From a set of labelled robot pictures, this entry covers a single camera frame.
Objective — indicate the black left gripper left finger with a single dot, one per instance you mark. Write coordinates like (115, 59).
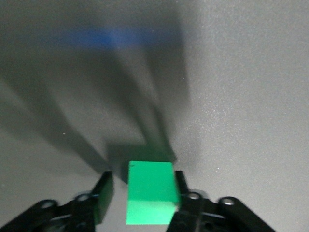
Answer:
(105, 193)

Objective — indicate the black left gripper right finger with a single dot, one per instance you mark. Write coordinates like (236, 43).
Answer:
(193, 212)

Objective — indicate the small green cube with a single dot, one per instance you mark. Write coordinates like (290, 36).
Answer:
(149, 183)

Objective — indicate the dark grey table mat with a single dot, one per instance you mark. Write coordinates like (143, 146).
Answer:
(241, 96)

